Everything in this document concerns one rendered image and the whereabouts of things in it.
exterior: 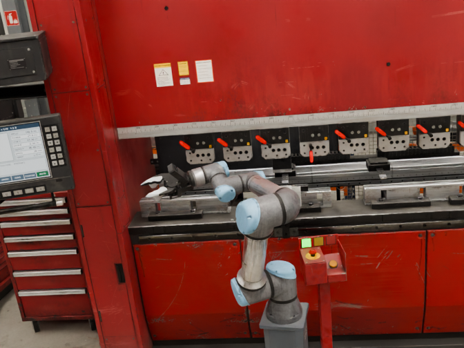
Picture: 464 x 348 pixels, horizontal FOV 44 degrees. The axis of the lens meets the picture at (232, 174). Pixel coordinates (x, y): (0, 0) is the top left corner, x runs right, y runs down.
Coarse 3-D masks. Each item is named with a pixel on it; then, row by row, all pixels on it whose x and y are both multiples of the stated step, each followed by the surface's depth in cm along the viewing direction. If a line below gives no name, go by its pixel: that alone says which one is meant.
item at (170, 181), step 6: (168, 174) 235; (192, 174) 235; (168, 180) 233; (174, 180) 233; (192, 180) 234; (168, 186) 232; (174, 186) 232; (180, 186) 234; (186, 186) 238; (192, 186) 237; (174, 192) 236; (180, 192) 236; (174, 198) 238
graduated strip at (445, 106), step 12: (384, 108) 284; (396, 108) 283; (408, 108) 283; (420, 108) 282; (432, 108) 282; (444, 108) 281; (456, 108) 280; (228, 120) 293; (240, 120) 292; (252, 120) 292; (264, 120) 291; (276, 120) 291; (288, 120) 290; (300, 120) 290; (120, 132) 300; (132, 132) 300
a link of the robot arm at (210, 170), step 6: (216, 162) 239; (222, 162) 239; (204, 168) 236; (210, 168) 237; (216, 168) 236; (222, 168) 237; (228, 168) 238; (204, 174) 235; (210, 174) 236; (228, 174) 239
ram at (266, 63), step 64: (128, 0) 276; (192, 0) 274; (256, 0) 271; (320, 0) 268; (384, 0) 266; (448, 0) 263; (128, 64) 287; (192, 64) 284; (256, 64) 282; (320, 64) 279; (384, 64) 276; (448, 64) 274; (192, 128) 296; (256, 128) 293
